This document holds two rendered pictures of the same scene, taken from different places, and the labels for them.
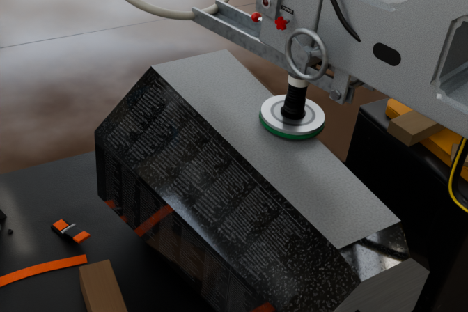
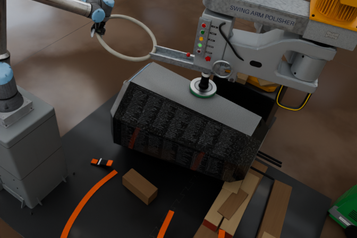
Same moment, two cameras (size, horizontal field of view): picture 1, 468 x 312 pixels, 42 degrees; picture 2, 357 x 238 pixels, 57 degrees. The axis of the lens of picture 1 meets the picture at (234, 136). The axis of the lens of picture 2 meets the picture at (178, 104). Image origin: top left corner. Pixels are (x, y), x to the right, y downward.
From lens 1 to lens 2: 1.13 m
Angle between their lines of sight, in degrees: 24
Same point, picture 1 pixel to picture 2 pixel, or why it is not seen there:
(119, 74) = (64, 75)
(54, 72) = (31, 84)
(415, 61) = (268, 65)
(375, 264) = (261, 136)
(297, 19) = (213, 56)
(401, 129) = (240, 78)
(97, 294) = (138, 184)
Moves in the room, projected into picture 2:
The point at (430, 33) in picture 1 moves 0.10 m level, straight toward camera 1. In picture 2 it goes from (274, 56) to (279, 65)
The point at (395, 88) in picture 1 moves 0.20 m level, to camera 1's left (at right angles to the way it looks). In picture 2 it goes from (260, 74) to (235, 79)
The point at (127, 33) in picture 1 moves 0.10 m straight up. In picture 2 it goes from (52, 50) to (51, 43)
